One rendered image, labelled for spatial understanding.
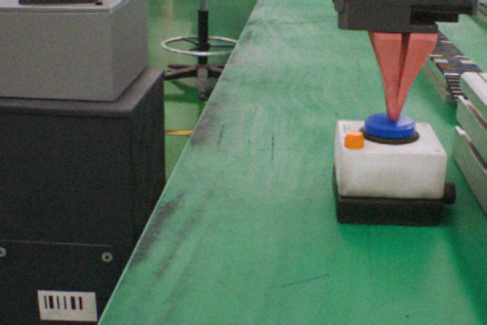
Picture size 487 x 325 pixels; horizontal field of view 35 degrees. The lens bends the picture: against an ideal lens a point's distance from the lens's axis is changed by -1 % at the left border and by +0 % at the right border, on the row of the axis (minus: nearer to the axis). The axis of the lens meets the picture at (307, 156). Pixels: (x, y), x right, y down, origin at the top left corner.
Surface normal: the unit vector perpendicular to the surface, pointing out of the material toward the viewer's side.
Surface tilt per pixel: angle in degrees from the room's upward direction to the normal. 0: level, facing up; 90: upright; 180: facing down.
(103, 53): 90
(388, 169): 90
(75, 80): 90
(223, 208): 0
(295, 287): 0
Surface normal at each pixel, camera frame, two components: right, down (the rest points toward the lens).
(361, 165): 0.02, 0.34
